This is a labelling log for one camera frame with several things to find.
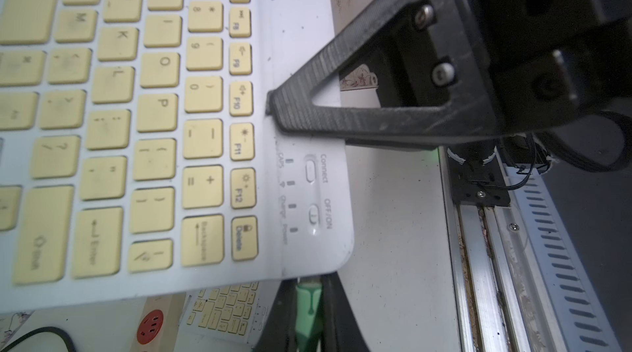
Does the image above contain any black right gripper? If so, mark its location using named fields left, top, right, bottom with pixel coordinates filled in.
left=458, top=0, right=631, bottom=136

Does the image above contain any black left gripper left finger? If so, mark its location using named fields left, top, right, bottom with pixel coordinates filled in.
left=253, top=279, right=297, bottom=352

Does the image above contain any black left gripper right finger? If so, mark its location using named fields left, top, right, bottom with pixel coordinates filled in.
left=320, top=272, right=370, bottom=352

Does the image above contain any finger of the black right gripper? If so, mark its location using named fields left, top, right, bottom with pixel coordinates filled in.
left=266, top=0, right=499, bottom=147

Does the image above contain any white keyboard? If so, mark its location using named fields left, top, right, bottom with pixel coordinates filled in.
left=177, top=281, right=281, bottom=350
left=1, top=0, right=354, bottom=313

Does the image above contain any teal usb cable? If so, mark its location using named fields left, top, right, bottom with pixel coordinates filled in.
left=295, top=276, right=324, bottom=352

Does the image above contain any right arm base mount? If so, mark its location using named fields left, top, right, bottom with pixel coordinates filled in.
left=446, top=141, right=510, bottom=207

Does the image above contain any aluminium frame rail base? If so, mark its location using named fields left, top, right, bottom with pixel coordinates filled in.
left=439, top=149, right=620, bottom=351

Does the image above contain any black power cable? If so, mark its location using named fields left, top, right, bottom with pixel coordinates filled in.
left=0, top=326, right=77, bottom=352

